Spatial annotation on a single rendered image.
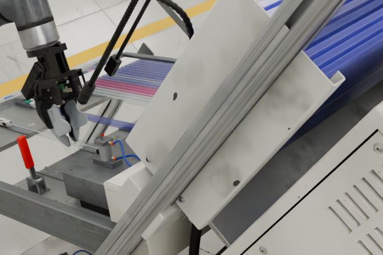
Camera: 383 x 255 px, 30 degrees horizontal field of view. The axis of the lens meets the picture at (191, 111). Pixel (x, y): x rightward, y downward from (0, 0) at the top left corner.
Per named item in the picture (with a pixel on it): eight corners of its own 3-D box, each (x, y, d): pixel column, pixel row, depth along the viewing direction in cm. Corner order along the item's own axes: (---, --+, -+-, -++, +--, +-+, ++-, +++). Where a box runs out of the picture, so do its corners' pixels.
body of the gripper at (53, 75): (62, 109, 139) (41, 49, 136) (37, 110, 145) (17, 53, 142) (91, 95, 144) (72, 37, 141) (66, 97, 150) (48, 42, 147)
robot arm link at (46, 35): (9, 32, 141) (43, 21, 147) (17, 54, 142) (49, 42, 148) (31, 28, 136) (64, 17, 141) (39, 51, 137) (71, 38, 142)
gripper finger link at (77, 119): (89, 143, 145) (72, 102, 143) (72, 143, 150) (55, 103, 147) (100, 136, 147) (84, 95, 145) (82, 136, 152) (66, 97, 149)
